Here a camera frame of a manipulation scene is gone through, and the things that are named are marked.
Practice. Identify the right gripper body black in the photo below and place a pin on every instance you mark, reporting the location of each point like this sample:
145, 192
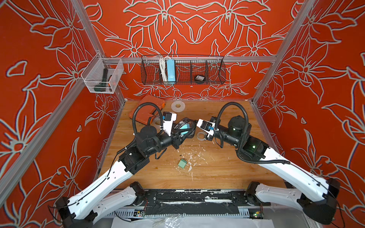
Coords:
222, 135

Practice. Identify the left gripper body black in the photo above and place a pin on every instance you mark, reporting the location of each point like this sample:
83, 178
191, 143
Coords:
175, 140

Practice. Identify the small teal charger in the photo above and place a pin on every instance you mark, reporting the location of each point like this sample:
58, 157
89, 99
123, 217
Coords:
185, 126

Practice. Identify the green charger cube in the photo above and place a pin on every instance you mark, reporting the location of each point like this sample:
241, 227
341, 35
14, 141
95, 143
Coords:
182, 163

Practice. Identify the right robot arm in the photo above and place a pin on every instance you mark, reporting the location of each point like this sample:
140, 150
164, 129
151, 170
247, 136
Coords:
315, 196

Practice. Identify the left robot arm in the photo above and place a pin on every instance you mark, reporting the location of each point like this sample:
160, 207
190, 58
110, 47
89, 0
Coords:
84, 209

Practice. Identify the white tape roll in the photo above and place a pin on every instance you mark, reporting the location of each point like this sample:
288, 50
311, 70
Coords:
178, 106

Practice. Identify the orange tool case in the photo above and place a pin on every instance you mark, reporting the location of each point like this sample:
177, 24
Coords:
148, 113

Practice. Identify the black item in basket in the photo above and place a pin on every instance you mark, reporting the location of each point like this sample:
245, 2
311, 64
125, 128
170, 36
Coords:
199, 79

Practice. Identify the blue power bank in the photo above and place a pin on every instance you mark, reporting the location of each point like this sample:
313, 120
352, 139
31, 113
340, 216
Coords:
170, 63

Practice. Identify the dark green tool in bin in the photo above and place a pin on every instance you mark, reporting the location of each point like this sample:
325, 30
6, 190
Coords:
101, 87

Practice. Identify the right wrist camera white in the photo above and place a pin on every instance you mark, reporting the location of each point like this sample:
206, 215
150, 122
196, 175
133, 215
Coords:
206, 126

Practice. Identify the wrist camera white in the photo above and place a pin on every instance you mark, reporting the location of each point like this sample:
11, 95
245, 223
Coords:
168, 120
206, 126

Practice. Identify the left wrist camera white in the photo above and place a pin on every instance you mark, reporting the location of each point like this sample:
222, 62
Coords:
168, 120

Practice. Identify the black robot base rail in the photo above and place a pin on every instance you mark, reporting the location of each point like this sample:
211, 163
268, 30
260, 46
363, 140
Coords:
158, 203

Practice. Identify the black wire wall basket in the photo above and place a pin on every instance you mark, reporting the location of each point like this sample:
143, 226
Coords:
154, 69

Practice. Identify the clear acrylic wall bin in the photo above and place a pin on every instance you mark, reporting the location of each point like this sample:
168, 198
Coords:
92, 75

